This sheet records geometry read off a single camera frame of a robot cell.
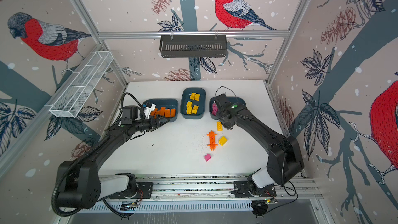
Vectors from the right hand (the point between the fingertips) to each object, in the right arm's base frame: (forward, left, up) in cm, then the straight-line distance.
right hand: (218, 119), depth 85 cm
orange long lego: (+11, +31, -11) cm, 34 cm away
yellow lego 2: (+14, +16, -11) cm, 24 cm away
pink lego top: (+14, +2, -9) cm, 17 cm away
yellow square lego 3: (+17, +20, -9) cm, 28 cm away
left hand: (-5, +29, +5) cm, 30 cm away
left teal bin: (+16, +35, -6) cm, 39 cm away
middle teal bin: (+24, +24, -10) cm, 35 cm away
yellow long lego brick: (+2, -1, -13) cm, 13 cm away
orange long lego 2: (+12, +38, -11) cm, 41 cm away
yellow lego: (+24, +15, -9) cm, 30 cm away
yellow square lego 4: (+11, +20, -9) cm, 24 cm away
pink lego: (-17, +6, -12) cm, 22 cm away
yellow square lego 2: (+25, +19, -10) cm, 33 cm away
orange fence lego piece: (-10, +4, -12) cm, 16 cm away
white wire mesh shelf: (+6, +71, +21) cm, 75 cm away
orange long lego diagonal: (+11, +35, -11) cm, 38 cm away
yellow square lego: (-7, -2, -12) cm, 15 cm away
